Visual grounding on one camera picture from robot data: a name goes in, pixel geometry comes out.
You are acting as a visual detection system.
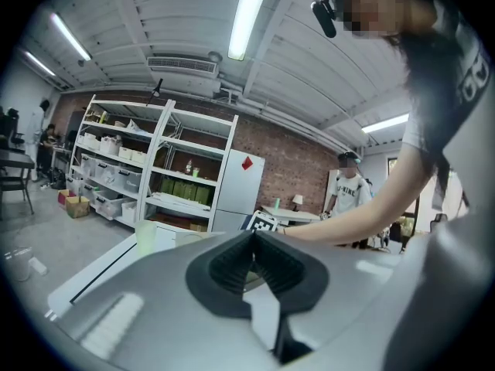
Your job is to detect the person's right forearm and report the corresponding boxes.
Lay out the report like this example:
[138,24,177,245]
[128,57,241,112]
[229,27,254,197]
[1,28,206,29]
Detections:
[283,191,399,247]

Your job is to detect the white metal shelving rack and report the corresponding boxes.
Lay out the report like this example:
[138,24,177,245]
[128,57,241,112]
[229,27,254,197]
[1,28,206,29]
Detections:
[137,99,240,233]
[65,94,177,230]

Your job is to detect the white refrigerator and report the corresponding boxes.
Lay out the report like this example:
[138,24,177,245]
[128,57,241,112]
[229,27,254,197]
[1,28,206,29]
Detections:
[210,148,267,233]

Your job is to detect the black office chair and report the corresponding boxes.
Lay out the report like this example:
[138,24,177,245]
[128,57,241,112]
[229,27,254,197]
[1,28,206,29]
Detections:
[430,213,449,233]

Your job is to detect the long ceiling light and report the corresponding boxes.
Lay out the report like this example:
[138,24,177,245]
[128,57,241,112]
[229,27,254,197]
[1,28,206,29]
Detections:
[49,12,92,62]
[227,0,275,62]
[23,49,57,77]
[360,112,410,134]

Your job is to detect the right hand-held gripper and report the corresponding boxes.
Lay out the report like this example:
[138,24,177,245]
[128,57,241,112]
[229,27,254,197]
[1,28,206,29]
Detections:
[244,209,281,234]

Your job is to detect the person's printed white t-shirt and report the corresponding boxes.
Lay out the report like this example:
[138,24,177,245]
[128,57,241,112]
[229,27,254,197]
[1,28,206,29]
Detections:
[401,0,495,223]

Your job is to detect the black metal chair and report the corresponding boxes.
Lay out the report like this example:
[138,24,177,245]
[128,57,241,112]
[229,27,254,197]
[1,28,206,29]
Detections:
[0,148,36,218]

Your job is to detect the long red carton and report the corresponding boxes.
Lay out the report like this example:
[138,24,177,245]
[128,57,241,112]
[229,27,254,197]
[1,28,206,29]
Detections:
[152,212,210,232]

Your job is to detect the white desk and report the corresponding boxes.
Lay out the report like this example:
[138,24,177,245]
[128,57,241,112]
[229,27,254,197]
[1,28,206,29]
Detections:
[261,206,322,226]

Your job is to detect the red cardboard box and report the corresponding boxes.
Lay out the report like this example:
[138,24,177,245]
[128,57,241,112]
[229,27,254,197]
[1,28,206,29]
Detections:
[56,188,77,210]

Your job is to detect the row of green boxes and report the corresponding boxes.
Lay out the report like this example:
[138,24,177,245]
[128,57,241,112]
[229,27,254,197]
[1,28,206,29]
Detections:
[159,177,213,206]

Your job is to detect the yellow cardboard box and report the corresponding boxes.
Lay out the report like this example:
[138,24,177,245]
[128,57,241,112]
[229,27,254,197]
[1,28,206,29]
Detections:
[64,195,91,220]

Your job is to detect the row of clear storage bins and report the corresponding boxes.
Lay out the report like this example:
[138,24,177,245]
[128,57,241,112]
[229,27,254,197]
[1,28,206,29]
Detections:
[67,154,145,224]

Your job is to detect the white power strip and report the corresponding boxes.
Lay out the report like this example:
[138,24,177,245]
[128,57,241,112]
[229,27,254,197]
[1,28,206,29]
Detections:
[28,256,50,277]

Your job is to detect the person's head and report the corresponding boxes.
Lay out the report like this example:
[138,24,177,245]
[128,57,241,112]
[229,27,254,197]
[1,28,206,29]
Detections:
[332,0,438,40]

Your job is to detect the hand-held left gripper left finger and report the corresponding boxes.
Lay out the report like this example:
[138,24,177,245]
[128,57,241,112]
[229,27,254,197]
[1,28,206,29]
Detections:
[48,230,279,371]

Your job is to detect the ceiling air conditioner vent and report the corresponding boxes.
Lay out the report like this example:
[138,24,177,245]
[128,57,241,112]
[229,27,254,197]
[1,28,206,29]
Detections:
[146,56,218,78]

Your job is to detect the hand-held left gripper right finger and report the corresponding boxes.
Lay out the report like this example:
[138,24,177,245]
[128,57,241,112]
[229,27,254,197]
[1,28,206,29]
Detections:
[253,230,411,371]

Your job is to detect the translucent pale green cup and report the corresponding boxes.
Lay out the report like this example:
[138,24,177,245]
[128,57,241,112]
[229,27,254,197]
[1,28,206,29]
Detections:
[135,220,158,256]

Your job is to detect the black head-mounted camera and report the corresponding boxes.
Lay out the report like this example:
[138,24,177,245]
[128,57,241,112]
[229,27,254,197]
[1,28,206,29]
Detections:
[310,0,338,39]

